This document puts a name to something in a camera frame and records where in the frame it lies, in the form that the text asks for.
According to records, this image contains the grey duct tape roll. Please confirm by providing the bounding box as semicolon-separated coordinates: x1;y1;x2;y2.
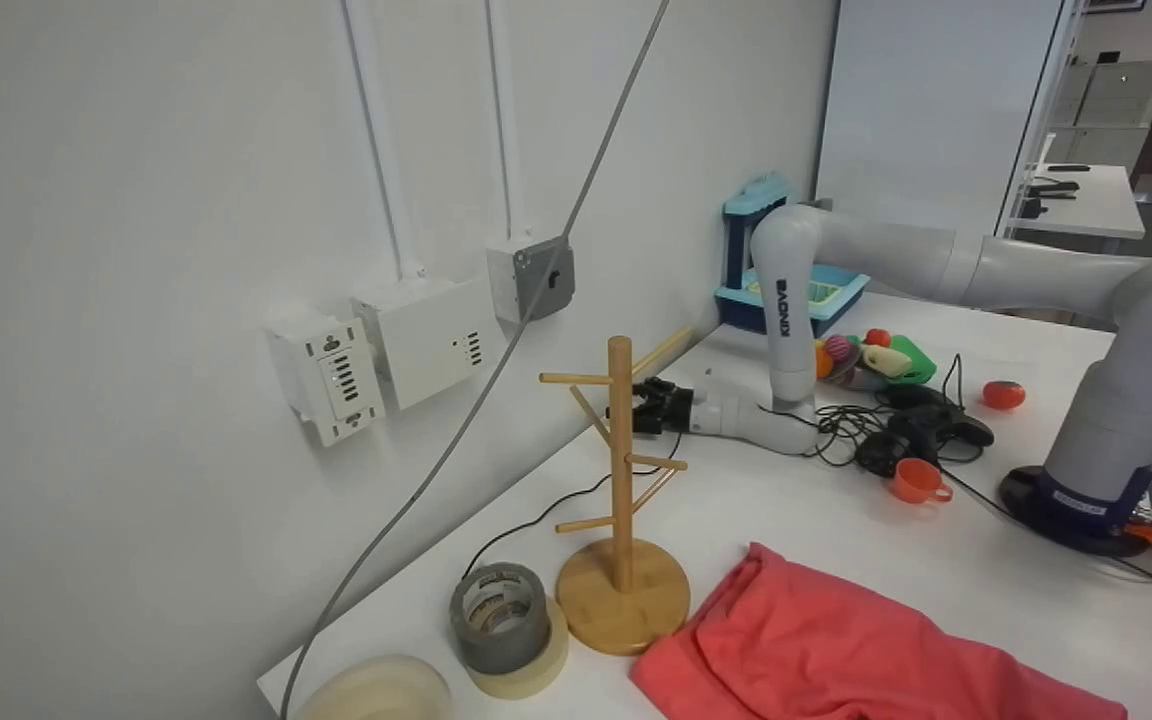
451;563;554;678

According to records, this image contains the wooden mug tree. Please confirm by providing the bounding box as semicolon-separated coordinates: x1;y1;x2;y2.
546;337;691;656

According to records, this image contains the orange plastic cup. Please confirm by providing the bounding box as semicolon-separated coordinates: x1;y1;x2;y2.
889;457;954;504

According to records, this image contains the green toy basket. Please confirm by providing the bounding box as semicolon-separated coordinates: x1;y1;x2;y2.
814;329;940;391

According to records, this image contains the grey wall cable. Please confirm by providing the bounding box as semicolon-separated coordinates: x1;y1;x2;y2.
276;0;676;720

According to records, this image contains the red sweatshirt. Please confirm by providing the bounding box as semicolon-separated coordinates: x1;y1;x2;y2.
633;545;1128;720

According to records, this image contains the white junction box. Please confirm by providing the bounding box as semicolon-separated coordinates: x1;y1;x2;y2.
356;275;488;410

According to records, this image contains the blue plastic rack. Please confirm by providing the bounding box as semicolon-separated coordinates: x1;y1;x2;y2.
717;172;867;337

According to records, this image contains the grey junction box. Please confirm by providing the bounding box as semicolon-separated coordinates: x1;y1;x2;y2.
488;236;578;323

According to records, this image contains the thin black table cable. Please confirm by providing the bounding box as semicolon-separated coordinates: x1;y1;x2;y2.
459;423;687;583

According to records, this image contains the white background table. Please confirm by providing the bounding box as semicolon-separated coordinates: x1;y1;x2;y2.
1007;156;1146;243

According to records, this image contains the white socket box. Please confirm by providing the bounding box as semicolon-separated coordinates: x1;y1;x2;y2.
265;312;383;447

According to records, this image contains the red small bowl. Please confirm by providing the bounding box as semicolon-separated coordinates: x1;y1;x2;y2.
981;379;1028;412

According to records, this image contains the white static robot arm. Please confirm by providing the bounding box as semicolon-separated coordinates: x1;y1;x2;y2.
687;205;1152;555

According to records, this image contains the beige masking tape roll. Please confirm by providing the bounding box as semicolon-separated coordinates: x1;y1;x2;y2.
468;603;570;700

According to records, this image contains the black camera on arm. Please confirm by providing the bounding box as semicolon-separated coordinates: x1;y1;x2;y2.
633;379;691;438

